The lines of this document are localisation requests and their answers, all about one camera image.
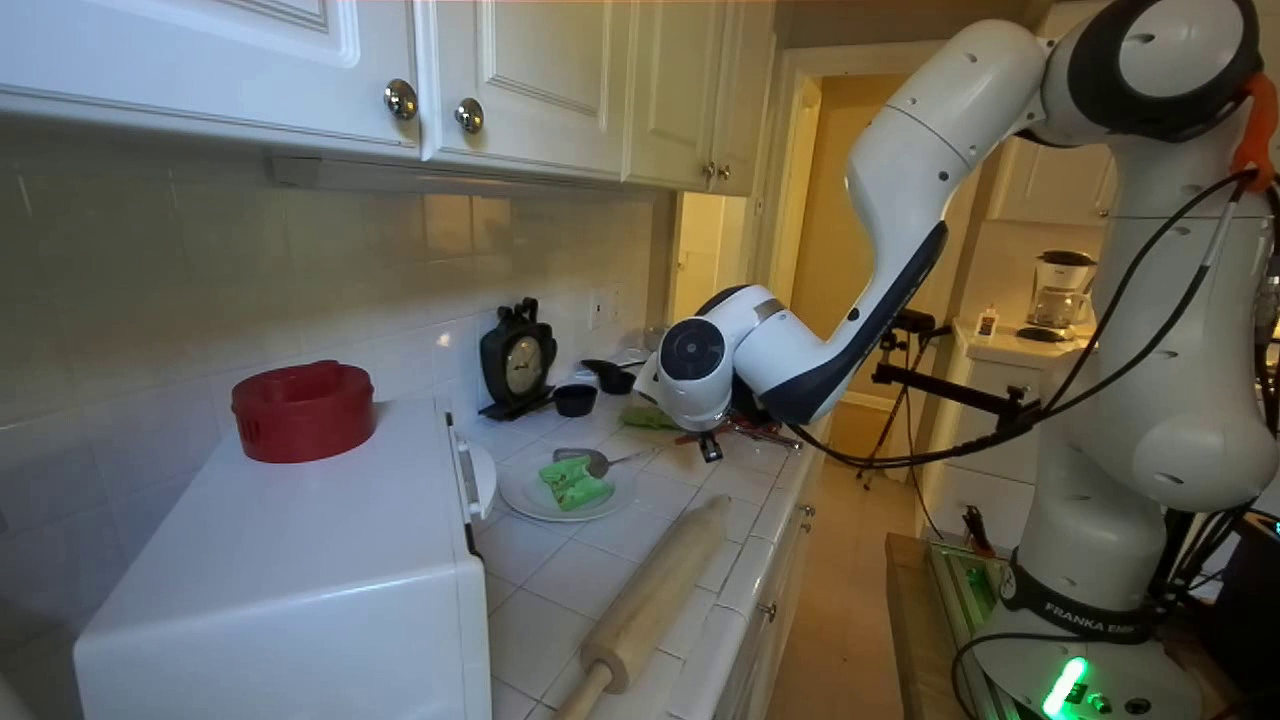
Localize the round black measuring cup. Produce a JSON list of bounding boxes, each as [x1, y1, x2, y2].
[[550, 380, 605, 419]]

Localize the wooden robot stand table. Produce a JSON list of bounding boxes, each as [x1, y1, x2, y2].
[[886, 526, 1265, 720]]

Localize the large green packet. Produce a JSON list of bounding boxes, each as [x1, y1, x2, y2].
[[617, 397, 680, 435]]

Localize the white background wall cabinet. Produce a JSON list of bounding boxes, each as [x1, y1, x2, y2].
[[986, 136, 1128, 231]]

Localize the white toaster oven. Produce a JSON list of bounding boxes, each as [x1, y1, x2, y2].
[[74, 397, 499, 720]]

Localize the black measuring cup with handle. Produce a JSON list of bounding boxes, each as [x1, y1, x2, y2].
[[581, 356, 644, 401]]

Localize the white background counter cabinet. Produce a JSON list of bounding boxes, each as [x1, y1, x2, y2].
[[927, 329, 1073, 545]]

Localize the black table clock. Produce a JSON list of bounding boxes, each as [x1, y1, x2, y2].
[[478, 297, 559, 424]]

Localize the white lower kitchen cabinet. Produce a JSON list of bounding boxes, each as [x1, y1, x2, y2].
[[713, 443, 831, 720]]

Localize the brass cabinet knob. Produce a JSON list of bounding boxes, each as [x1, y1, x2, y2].
[[448, 92, 492, 136], [381, 75, 425, 125]]

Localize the orange cable clip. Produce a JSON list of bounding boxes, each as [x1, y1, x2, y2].
[[1229, 67, 1280, 192]]

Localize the black camera on mount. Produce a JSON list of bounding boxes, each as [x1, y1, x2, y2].
[[870, 304, 1046, 490]]

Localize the coffee maker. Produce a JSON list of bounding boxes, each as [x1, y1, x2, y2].
[[1022, 248, 1104, 345]]

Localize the red round container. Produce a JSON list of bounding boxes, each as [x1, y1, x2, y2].
[[229, 356, 381, 469]]

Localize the wooden rolling pin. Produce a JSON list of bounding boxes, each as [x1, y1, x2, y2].
[[553, 490, 737, 720]]

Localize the wide white upper cabinet door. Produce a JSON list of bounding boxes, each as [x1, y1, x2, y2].
[[0, 0, 434, 164]]

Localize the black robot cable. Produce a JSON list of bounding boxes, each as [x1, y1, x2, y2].
[[783, 164, 1280, 481]]

